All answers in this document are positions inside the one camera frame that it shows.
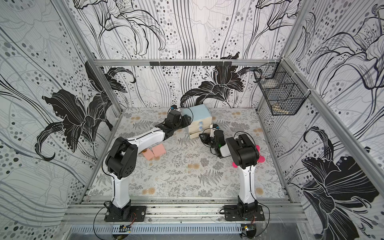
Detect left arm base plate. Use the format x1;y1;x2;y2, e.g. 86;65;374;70
104;205;147;223

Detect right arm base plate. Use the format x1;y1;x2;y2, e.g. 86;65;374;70
220;205;266;222

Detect pink striped plush toy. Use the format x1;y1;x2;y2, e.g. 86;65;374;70
232;145;266;168

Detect black wire basket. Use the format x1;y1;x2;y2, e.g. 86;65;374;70
253;63;307;116

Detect white slotted cable duct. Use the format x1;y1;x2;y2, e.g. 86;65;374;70
71;224;242;235

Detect pink sticky notes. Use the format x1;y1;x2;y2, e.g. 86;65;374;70
152;144;166;158
142;148;155;161

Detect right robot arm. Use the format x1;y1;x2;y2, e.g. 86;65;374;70
199;128;261;215

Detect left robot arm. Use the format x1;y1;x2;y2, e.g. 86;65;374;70
105;108;194;211

